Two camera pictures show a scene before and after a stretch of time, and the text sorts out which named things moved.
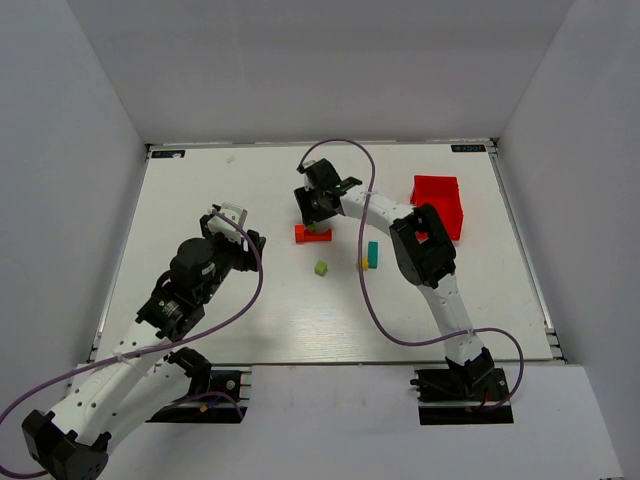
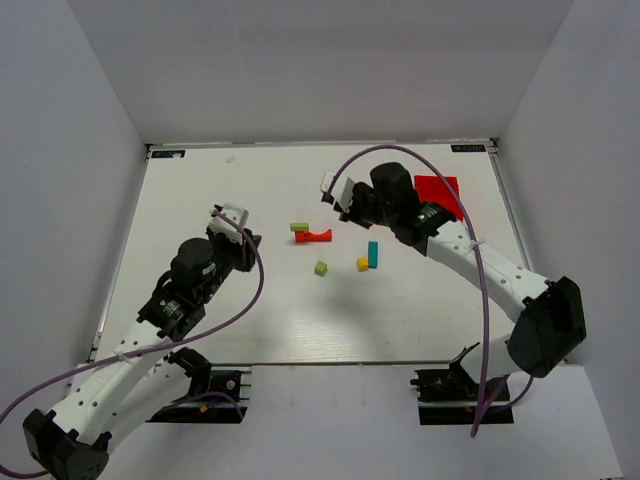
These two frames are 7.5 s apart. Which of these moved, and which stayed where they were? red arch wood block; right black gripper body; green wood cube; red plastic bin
Moved: right black gripper body
Stayed: red arch wood block; green wood cube; red plastic bin
